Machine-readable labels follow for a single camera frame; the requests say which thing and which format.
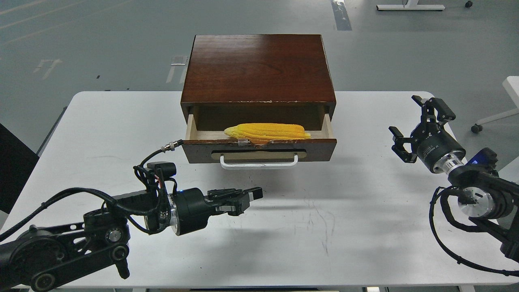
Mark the yellow corn cob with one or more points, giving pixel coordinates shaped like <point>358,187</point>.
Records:
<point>262,133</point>

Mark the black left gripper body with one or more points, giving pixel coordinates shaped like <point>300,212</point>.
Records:
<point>189,211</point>

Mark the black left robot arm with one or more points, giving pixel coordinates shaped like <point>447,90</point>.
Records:
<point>45,258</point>

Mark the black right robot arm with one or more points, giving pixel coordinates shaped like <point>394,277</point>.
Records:
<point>478,200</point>

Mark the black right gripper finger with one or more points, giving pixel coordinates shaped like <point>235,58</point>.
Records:
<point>435,113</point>
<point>398,147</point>

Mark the wooden drawer with white handle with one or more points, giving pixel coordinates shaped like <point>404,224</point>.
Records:
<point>214,147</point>

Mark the white table leg base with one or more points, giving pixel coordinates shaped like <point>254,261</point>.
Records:
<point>410,5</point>

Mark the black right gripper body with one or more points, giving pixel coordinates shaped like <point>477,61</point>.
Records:
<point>436,148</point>

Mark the dark wooden drawer cabinet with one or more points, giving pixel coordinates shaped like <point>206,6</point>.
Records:
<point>258,68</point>

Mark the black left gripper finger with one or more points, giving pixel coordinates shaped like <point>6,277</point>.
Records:
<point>248,195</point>
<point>232,208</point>

